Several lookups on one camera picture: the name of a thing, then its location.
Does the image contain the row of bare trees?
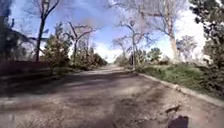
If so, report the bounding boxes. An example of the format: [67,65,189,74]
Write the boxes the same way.
[109,13,158,72]

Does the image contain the row of evergreen bushes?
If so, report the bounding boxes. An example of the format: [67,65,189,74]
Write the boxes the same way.
[41,22,108,73]

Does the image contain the grey asphalt road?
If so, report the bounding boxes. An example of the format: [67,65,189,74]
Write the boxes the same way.
[0,64,224,128]

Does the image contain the large pale-trunked bare tree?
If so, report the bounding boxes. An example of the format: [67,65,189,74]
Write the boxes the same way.
[109,0,188,65]

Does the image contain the green grass verge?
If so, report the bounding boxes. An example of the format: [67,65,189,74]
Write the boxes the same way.
[138,63,224,101]

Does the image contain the tall bare tree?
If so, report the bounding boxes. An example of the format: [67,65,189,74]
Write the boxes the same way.
[28,0,61,64]

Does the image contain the pale concrete kerb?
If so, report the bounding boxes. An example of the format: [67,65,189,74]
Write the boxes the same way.
[123,68,224,108]

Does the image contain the robot's own part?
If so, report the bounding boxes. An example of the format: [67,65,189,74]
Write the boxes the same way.
[167,114,190,128]

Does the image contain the dark evergreen tree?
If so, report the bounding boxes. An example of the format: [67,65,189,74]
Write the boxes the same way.
[189,0,224,73]

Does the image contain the dark low wall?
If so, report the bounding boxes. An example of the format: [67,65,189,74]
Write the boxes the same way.
[0,60,54,81]

